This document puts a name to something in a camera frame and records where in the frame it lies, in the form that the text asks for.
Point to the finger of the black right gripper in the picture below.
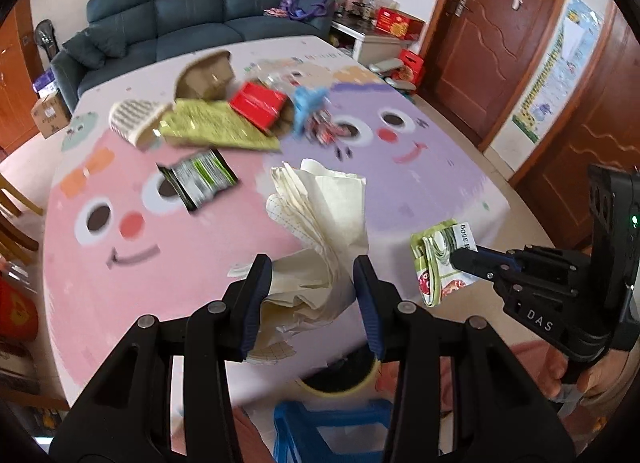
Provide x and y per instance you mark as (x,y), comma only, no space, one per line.
(487,264)

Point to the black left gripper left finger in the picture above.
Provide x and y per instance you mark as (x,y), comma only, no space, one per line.
(122,415)

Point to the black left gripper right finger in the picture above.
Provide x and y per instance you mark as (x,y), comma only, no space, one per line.
(461,394)

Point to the green printed wrapper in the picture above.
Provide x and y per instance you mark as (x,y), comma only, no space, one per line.
(431,250)

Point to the white paper bag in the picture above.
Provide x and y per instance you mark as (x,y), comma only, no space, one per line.
(325,211)

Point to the blue face mask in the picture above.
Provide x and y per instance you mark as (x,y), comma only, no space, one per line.
(306,101)

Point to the red snack box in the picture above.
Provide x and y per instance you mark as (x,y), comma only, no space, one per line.
(259,104)

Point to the grey checked paper cup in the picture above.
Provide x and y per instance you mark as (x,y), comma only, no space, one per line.
(137,121)

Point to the yellow-green plastic bag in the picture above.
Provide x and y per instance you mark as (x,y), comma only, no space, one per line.
(193,122)

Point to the yellow rim trash bin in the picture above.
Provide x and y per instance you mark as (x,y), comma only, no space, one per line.
(344,376)

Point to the right hand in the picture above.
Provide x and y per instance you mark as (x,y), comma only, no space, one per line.
(603,384)

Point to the blue plastic stool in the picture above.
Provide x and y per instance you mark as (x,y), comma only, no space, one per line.
(348,435)

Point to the wooden chair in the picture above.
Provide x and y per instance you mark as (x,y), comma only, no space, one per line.
(15,244)

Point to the colourful candy wrappers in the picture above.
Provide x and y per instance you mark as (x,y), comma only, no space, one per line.
(320,128)

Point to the red bag by door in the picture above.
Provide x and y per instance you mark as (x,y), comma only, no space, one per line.
(412,69)

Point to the teal stepper machine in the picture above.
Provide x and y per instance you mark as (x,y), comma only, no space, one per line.
(395,73)

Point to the height chart poster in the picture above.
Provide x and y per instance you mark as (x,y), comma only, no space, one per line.
(559,73)

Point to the cartoon play mat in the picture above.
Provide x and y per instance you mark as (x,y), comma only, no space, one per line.
(118,244)

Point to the black green snack packet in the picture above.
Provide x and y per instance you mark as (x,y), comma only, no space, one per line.
(198,178)

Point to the red gift box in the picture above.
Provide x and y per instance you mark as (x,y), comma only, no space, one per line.
(398,24)

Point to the brown wooden door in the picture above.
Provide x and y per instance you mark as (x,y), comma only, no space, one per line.
(481,53)

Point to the white side cabinet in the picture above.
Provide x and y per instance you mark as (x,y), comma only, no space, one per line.
(360,40)

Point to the cardboard box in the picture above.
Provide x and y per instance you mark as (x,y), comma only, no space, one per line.
(50,114)

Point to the purple bag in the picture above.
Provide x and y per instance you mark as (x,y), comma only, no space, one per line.
(304,10)

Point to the brown wooden wardrobe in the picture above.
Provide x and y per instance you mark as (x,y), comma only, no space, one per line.
(20,65)

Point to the black floor fan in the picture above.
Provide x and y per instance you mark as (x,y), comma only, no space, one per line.
(44,36)

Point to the dark blue sofa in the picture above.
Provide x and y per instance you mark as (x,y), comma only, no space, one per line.
(127,35)

